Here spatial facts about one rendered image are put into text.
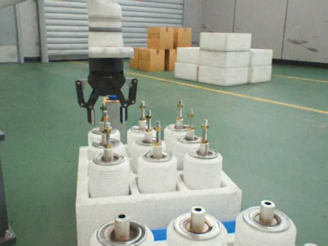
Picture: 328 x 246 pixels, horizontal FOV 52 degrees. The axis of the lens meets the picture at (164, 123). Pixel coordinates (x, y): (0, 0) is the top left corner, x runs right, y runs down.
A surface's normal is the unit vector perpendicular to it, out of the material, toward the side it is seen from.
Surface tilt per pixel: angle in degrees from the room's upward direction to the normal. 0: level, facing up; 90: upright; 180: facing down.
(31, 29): 90
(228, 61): 90
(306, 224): 0
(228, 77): 90
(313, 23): 90
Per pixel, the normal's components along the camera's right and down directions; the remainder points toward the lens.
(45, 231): 0.02, -0.96
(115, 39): 0.61, 0.07
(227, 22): -0.79, 0.14
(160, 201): 0.22, 0.26
